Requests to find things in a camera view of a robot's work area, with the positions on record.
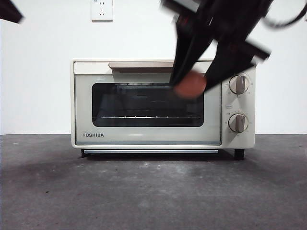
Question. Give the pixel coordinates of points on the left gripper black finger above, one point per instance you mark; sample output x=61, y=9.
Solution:
x=9, y=9

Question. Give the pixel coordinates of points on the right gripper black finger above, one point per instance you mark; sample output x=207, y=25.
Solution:
x=227, y=64
x=189, y=50

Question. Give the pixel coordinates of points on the brown egg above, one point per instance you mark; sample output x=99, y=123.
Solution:
x=192, y=86

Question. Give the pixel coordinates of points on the cream glass oven door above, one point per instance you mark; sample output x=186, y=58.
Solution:
x=148, y=134

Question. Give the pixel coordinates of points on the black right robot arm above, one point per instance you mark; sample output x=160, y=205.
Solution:
x=227, y=19

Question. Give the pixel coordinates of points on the large cream temperature knob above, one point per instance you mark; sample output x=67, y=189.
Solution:
x=238, y=84

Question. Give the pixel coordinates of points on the cream Toshiba toaster oven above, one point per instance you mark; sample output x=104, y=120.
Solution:
x=237, y=105

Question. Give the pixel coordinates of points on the small cream timer knob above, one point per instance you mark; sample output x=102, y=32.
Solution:
x=238, y=123

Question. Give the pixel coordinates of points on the silver crumb tray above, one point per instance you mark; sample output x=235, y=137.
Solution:
x=134, y=151

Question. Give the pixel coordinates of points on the white wall socket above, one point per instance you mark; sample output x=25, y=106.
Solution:
x=102, y=10

